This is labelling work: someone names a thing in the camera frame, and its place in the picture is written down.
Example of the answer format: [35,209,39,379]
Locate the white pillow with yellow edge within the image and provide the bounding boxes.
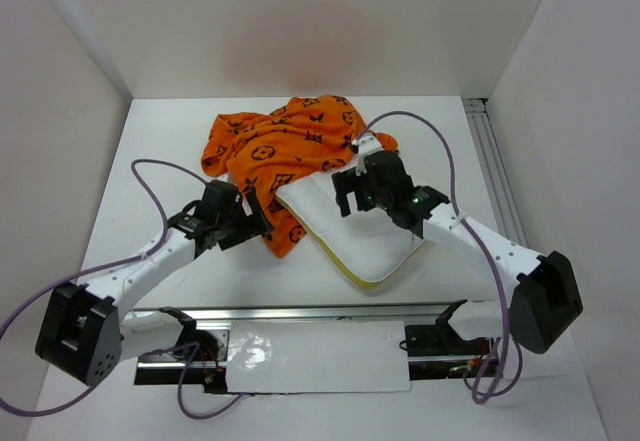
[275,173,425,290]

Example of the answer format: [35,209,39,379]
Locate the orange patterned pillowcase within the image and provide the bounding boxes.
[200,93,400,259]

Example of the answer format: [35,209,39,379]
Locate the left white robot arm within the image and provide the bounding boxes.
[35,181,272,388]

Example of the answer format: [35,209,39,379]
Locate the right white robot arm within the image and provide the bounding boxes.
[332,150,583,354]

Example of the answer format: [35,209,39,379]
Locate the white cover plate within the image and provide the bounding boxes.
[225,320,411,394]

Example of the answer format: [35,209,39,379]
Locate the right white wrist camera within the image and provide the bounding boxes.
[351,132,383,176]

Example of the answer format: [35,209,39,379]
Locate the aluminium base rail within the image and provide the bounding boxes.
[134,304,497,394]

